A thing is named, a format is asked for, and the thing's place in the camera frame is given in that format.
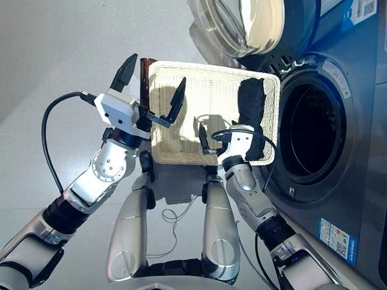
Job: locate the black cloth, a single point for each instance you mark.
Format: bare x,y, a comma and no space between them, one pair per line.
251,104

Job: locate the pale woven laundry basket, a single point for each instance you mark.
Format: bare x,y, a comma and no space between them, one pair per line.
217,95

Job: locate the grey washing machine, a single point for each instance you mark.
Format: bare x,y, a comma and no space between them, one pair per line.
363,144

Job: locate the dark brown wooden stand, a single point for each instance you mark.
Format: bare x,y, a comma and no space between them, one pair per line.
144,83

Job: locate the silver robot leg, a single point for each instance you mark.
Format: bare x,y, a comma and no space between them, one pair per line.
219,230
126,234

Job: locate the round glass washer door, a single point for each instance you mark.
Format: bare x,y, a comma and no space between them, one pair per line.
304,24

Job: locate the blue energy label sticker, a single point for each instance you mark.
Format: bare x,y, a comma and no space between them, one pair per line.
337,241

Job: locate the white QR code label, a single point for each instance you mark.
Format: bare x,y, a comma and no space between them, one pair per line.
365,4

